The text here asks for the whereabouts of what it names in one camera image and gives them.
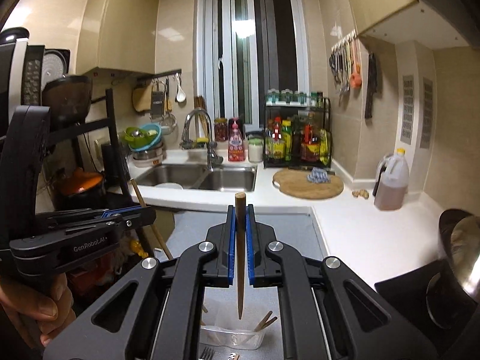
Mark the white handled metal fork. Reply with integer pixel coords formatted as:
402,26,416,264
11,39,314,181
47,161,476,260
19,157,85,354
199,347,215,360

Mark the wooden chopstick group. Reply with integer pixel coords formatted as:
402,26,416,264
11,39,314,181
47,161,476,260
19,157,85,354
235,192,247,320
259,316,278,332

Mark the chrome kitchen faucet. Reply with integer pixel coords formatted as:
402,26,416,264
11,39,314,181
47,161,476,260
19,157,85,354
180,107,224,170

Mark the person's left hand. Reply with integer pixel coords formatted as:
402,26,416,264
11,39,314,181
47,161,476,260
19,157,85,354
1,273,77,349

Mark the clear plastic utensil holder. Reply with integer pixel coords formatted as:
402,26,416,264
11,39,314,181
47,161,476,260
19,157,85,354
198,295,281,351

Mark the black gas stove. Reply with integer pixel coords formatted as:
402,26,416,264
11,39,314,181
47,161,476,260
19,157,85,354
374,260,479,359

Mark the round wooden cutting board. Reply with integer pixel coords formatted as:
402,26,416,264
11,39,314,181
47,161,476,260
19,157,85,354
272,169,344,200

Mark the plastic cooking oil jug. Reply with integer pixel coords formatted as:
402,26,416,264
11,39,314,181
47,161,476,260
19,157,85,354
373,148,409,211

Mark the black storage shelf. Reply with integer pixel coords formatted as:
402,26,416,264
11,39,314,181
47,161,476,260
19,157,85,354
0,88,133,211

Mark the steel wok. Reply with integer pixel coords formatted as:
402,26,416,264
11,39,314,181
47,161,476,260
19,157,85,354
439,209,479,303

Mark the green and blue colander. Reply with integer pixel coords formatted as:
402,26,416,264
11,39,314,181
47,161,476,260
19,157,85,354
122,123,162,152

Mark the stainless steel sink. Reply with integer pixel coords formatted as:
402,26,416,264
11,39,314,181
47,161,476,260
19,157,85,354
136,164,256,192

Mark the metal box grater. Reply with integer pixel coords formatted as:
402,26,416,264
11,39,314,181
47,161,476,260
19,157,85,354
151,81,164,119

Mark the red dish soap bottle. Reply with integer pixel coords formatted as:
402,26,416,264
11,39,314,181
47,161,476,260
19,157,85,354
228,118,245,162

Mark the white lidded jar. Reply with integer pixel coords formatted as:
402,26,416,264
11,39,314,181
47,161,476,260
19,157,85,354
248,136,264,164

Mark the black spice rack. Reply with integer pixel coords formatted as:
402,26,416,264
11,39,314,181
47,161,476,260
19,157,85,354
264,88,333,169

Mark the hanging white ladle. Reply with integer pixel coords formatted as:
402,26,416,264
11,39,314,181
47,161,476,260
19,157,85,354
175,73,186,103

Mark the black cleaver on wall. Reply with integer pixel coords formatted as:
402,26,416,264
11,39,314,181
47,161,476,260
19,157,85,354
364,53,377,119

